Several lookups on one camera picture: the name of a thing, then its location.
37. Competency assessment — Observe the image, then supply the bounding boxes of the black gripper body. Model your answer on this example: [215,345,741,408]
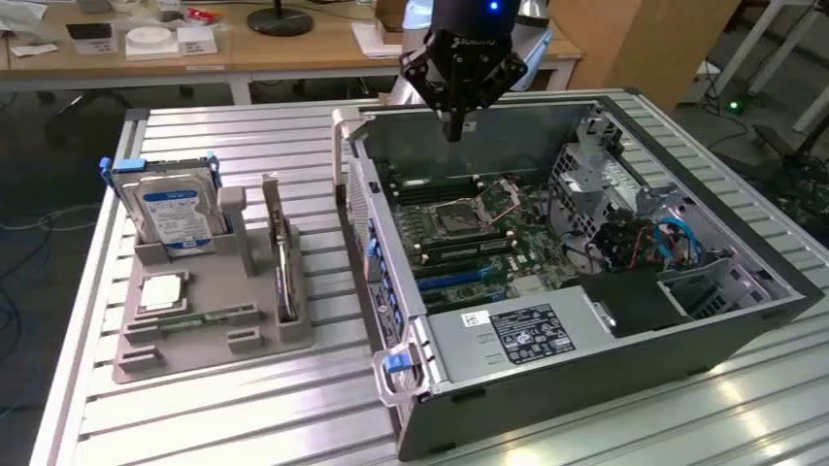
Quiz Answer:
[423,0,521,112]

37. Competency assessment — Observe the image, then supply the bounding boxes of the graphics card with metal bracket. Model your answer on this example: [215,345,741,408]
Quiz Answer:
[260,173,307,325]

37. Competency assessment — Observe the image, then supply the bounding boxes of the white paper stack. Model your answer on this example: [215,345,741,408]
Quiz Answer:
[352,21,407,59]

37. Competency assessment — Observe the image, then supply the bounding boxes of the brown cardboard box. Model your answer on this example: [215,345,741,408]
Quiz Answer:
[374,0,410,33]

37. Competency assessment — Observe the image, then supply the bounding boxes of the wooden desk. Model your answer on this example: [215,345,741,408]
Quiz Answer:
[0,0,585,106]

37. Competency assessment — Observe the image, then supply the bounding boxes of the wooden cabinet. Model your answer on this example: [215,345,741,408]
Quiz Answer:
[549,0,744,111]

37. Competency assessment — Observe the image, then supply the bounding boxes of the black round lamp base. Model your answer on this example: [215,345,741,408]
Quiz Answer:
[244,0,316,38]

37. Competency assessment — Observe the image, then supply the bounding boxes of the metal socket cover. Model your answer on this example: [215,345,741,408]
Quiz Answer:
[475,177,526,224]

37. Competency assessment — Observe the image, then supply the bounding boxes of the metal disk bay cage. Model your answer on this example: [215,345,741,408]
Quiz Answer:
[546,140,681,244]

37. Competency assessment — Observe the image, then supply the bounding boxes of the small white labelled box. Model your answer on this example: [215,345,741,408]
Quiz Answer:
[175,26,219,57]

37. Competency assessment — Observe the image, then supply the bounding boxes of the green RAM stick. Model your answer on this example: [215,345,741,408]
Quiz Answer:
[158,306,251,330]
[423,235,513,263]

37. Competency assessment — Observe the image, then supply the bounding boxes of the green motherboard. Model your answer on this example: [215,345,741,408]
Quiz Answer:
[381,162,585,315]

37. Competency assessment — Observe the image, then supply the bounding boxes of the white box with round dish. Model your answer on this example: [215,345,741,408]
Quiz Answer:
[124,26,180,62]

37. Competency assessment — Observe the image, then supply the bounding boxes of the blue expansion slot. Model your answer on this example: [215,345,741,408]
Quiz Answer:
[417,269,491,292]

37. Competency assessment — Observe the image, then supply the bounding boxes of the white box with black lid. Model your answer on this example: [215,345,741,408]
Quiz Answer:
[65,22,119,54]

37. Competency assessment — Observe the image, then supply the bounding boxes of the black chair base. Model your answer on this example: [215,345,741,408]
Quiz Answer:
[37,84,196,145]

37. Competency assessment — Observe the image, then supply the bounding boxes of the grey parts rack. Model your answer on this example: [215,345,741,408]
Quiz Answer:
[110,185,318,385]

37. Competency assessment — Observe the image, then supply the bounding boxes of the grey power supply unit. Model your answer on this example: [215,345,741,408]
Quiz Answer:
[423,284,617,384]

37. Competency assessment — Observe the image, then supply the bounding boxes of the silver CPU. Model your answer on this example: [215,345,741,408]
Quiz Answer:
[139,276,184,310]

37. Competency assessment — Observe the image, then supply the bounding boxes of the black open PC case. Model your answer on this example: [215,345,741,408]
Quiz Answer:
[328,94,828,462]

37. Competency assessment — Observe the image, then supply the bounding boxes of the black wire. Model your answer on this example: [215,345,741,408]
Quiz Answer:
[559,227,610,273]

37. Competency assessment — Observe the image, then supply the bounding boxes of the blue wire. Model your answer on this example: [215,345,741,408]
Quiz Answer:
[653,217,705,268]

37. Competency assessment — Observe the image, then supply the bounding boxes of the white table frame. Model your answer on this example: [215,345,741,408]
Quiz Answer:
[709,0,829,132]

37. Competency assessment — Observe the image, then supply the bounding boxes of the hard disk with blue bracket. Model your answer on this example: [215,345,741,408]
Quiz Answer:
[96,152,226,258]

